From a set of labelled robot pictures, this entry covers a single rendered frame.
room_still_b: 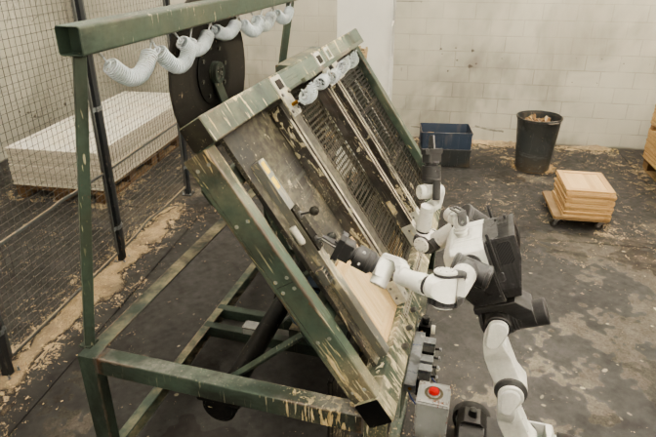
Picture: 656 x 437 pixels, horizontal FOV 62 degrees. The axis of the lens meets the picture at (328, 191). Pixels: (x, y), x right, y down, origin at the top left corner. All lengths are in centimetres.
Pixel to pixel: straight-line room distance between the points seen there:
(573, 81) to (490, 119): 110
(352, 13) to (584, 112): 345
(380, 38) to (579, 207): 261
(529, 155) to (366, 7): 252
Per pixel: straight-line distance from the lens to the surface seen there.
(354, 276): 240
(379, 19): 606
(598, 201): 559
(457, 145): 674
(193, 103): 276
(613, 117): 804
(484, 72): 759
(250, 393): 239
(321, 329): 205
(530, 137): 671
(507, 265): 231
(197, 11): 266
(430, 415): 219
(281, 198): 211
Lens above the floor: 243
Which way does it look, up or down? 24 degrees down
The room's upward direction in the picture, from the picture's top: straight up
